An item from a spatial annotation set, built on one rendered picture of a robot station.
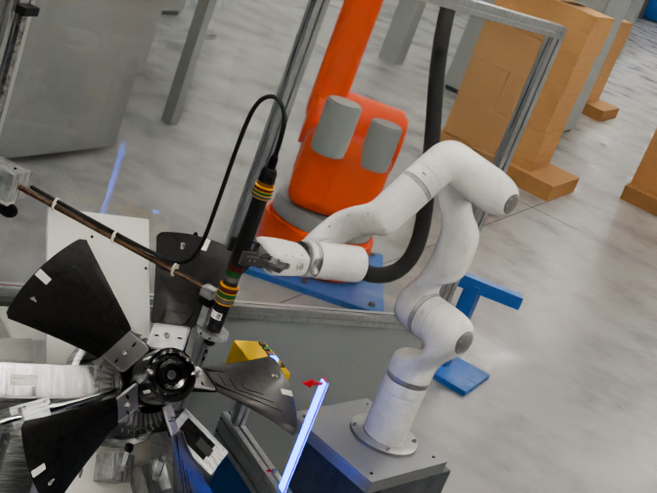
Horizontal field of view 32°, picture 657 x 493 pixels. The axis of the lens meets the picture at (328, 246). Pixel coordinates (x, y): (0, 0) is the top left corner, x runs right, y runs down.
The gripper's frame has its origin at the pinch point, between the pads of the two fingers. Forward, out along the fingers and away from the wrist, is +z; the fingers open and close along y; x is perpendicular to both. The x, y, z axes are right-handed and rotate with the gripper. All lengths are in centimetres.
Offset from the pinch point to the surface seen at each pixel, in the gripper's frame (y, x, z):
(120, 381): 2.7, -35.7, 16.2
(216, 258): 16.0, -10.0, -4.7
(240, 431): 25, -64, -35
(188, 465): -13.4, -46.0, 2.9
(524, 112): 70, 26, -128
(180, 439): -9.3, -42.3, 4.4
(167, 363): -3.7, -26.5, 10.3
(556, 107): 524, -72, -598
